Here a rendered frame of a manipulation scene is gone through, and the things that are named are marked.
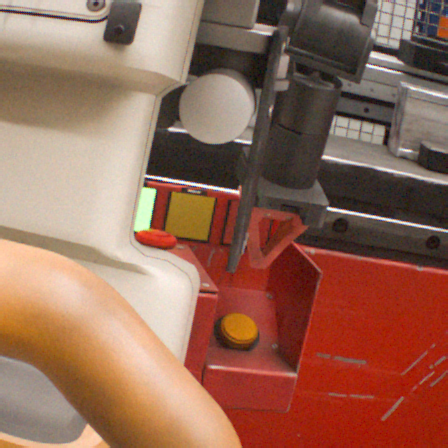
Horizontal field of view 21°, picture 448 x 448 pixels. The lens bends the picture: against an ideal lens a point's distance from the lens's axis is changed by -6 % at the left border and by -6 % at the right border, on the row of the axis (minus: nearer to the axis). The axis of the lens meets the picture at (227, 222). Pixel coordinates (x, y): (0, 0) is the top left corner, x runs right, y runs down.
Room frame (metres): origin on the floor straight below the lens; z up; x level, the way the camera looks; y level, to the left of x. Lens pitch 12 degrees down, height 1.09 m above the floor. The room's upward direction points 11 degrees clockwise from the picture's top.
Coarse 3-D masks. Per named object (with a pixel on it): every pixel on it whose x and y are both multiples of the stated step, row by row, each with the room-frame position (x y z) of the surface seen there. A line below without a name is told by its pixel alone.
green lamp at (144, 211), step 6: (144, 192) 1.25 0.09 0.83; (150, 192) 1.25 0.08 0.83; (144, 198) 1.25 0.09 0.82; (150, 198) 1.25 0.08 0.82; (144, 204) 1.25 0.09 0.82; (150, 204) 1.25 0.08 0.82; (138, 210) 1.25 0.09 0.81; (144, 210) 1.25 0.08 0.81; (150, 210) 1.25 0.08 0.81; (138, 216) 1.25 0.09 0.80; (144, 216) 1.25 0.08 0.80; (150, 216) 1.25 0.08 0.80; (138, 222) 1.25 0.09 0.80; (144, 222) 1.25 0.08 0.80; (138, 228) 1.25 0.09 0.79; (144, 228) 1.25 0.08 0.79
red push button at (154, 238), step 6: (138, 234) 1.16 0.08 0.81; (144, 234) 1.16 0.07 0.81; (150, 234) 1.16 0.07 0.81; (156, 234) 1.16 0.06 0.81; (162, 234) 1.17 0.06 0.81; (168, 234) 1.17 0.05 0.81; (138, 240) 1.16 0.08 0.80; (144, 240) 1.16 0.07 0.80; (150, 240) 1.15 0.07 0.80; (156, 240) 1.15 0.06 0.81; (162, 240) 1.16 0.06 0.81; (168, 240) 1.16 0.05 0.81; (174, 240) 1.17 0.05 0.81; (150, 246) 1.16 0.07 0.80; (156, 246) 1.15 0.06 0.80; (162, 246) 1.16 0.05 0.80; (168, 246) 1.16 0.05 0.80
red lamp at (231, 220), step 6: (234, 204) 1.28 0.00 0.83; (234, 210) 1.28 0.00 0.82; (234, 216) 1.28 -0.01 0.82; (228, 222) 1.28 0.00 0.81; (234, 222) 1.28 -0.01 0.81; (258, 222) 1.28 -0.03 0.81; (264, 222) 1.28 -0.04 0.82; (228, 228) 1.28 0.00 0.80; (234, 228) 1.28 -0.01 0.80; (258, 228) 1.28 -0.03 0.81; (264, 228) 1.28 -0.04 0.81; (228, 234) 1.28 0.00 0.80; (264, 234) 1.29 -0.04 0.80; (228, 240) 1.28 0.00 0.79; (264, 240) 1.29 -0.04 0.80; (264, 246) 1.29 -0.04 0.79
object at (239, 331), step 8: (224, 320) 1.20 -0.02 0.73; (232, 320) 1.20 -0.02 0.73; (240, 320) 1.20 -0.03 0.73; (248, 320) 1.21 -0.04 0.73; (224, 328) 1.19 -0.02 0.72; (232, 328) 1.19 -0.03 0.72; (240, 328) 1.20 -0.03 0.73; (248, 328) 1.20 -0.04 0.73; (256, 328) 1.20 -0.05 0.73; (224, 336) 1.19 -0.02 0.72; (232, 336) 1.18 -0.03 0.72; (240, 336) 1.19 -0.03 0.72; (248, 336) 1.19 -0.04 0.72; (256, 336) 1.20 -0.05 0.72; (232, 344) 1.19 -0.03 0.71; (240, 344) 1.18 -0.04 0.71; (248, 344) 1.19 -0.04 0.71
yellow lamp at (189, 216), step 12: (180, 204) 1.26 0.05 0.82; (192, 204) 1.26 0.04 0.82; (204, 204) 1.27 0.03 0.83; (168, 216) 1.26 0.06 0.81; (180, 216) 1.26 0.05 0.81; (192, 216) 1.27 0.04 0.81; (204, 216) 1.27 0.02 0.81; (168, 228) 1.26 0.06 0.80; (180, 228) 1.26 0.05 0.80; (192, 228) 1.27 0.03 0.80; (204, 228) 1.27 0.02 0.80
